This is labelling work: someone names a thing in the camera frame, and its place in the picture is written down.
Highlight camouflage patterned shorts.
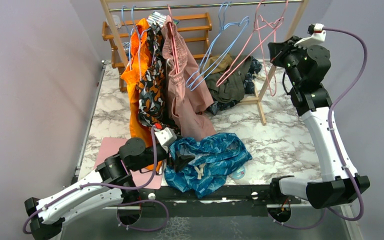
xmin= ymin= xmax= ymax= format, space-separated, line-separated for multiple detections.
xmin=137 ymin=24 xmax=180 ymax=134

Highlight blue patterned shorts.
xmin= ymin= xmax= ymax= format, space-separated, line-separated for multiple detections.
xmin=164 ymin=132 xmax=253 ymax=199

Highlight pink mat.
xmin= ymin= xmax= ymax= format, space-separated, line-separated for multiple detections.
xmin=94 ymin=137 xmax=163 ymax=190

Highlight olive green garment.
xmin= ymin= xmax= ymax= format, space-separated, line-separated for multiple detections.
xmin=205 ymin=55 xmax=255 ymax=103

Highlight blue wire hanger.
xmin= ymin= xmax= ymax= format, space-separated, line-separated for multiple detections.
xmin=185 ymin=1 xmax=250 ymax=92

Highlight marker pen pack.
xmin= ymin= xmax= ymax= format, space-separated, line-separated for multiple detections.
xmin=146 ymin=11 xmax=167 ymax=27

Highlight blue lidded jar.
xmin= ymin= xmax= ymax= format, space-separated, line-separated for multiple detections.
xmin=122 ymin=41 xmax=131 ymax=61

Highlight dark navy patterned garment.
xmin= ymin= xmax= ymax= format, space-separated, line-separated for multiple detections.
xmin=205 ymin=56 xmax=262 ymax=116

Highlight hanger holding pink shorts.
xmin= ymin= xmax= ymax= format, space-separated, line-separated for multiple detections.
xmin=166 ymin=4 xmax=179 ymax=74

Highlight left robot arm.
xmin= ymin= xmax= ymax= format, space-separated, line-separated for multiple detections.
xmin=22 ymin=137 xmax=176 ymax=240

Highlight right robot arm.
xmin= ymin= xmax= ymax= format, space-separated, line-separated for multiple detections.
xmin=268 ymin=36 xmax=370 ymax=209

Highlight clear plastic cup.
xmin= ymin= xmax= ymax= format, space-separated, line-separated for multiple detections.
xmin=111 ymin=14 xmax=123 ymax=33

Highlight orange shorts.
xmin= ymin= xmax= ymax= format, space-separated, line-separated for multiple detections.
xmin=120 ymin=17 xmax=165 ymax=172

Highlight pink shorts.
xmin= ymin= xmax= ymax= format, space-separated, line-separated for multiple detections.
xmin=162 ymin=18 xmax=216 ymax=141

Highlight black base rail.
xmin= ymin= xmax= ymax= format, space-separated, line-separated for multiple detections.
xmin=117 ymin=185 xmax=300 ymax=222

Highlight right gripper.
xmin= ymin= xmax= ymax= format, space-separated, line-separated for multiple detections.
xmin=269 ymin=35 xmax=310 ymax=87

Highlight wooden clothes rack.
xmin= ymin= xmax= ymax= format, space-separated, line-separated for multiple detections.
xmin=99 ymin=0 xmax=310 ymax=126

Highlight tan garment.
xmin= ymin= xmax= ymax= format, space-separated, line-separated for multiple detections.
xmin=201 ymin=53 xmax=234 ymax=75

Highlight wooden shelf unit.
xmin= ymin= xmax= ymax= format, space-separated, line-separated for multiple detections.
xmin=101 ymin=12 xmax=213 ymax=75

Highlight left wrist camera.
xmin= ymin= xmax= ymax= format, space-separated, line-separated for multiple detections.
xmin=154 ymin=123 xmax=178 ymax=151

